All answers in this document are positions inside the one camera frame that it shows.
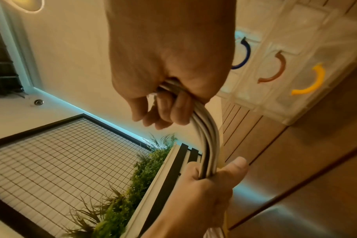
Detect person's left hand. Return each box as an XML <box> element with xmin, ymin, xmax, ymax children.
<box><xmin>164</xmin><ymin>156</ymin><xmax>250</xmax><ymax>231</ymax></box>

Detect person's right hand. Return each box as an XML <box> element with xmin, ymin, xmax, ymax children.
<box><xmin>103</xmin><ymin>0</ymin><xmax>237</xmax><ymax>130</ymax></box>

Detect tangle of white cables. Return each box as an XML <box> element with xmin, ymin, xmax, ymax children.
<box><xmin>150</xmin><ymin>78</ymin><xmax>220</xmax><ymax>180</ymax></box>

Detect clear drawer blue handle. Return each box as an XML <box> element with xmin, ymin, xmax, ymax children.
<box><xmin>222</xmin><ymin>27</ymin><xmax>273</xmax><ymax>94</ymax></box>

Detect clear drawer red handle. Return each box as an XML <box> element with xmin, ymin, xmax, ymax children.
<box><xmin>240</xmin><ymin>41</ymin><xmax>317</xmax><ymax>110</ymax></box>

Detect clear plastic three-drawer organiser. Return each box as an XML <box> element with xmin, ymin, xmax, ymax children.
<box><xmin>217</xmin><ymin>0</ymin><xmax>357</xmax><ymax>126</ymax></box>

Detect clear drawer yellow handle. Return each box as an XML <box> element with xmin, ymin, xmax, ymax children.
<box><xmin>272</xmin><ymin>53</ymin><xmax>357</xmax><ymax>126</ymax></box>

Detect person's left forearm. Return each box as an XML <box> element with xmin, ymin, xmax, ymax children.
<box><xmin>140</xmin><ymin>206</ymin><xmax>226</xmax><ymax>238</ymax></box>

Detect black and white slatted planter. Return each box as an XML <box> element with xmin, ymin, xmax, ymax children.
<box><xmin>119</xmin><ymin>144</ymin><xmax>182</xmax><ymax>238</ymax></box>

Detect green plants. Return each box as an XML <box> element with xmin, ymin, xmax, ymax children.
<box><xmin>63</xmin><ymin>133</ymin><xmax>178</xmax><ymax>238</ymax></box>

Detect white round lamp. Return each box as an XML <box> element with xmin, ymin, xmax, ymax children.
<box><xmin>0</xmin><ymin>0</ymin><xmax>46</xmax><ymax>12</ymax></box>

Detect black louvre panel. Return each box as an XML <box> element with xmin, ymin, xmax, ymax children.
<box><xmin>0</xmin><ymin>11</ymin><xmax>26</xmax><ymax>98</ymax></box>

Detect wall light strip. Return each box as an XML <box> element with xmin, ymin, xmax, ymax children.
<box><xmin>34</xmin><ymin>87</ymin><xmax>151</xmax><ymax>146</ymax></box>

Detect black framed wire grid panel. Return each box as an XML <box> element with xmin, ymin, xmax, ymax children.
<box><xmin>0</xmin><ymin>113</ymin><xmax>151</xmax><ymax>238</ymax></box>

